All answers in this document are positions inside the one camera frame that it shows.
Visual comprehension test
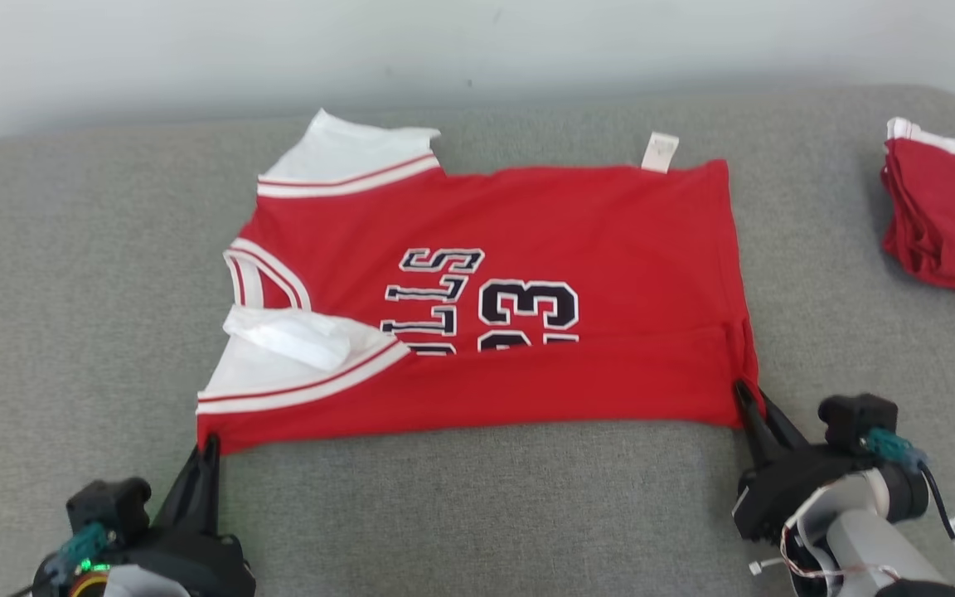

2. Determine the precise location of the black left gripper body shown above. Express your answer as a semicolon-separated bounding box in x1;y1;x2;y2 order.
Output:
104;531;256;597

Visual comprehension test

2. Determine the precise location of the red basketball jersey white trim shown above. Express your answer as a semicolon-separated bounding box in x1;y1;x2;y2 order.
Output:
196;108;764;455

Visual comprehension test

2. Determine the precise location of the folded red garment white band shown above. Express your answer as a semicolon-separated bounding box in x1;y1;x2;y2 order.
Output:
881;117;955;303

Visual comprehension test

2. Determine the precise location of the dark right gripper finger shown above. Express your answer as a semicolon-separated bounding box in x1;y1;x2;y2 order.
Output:
733;380;781;467
764;398;810;457

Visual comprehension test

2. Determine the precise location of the teal right cable connector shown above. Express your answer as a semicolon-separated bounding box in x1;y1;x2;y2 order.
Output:
865;427;932;475

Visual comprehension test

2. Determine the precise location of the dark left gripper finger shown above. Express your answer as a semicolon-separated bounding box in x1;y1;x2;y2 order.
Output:
200;433;221;536
154;448;203;531

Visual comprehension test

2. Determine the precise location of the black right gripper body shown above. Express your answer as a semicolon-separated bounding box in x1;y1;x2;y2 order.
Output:
733;448;860;544

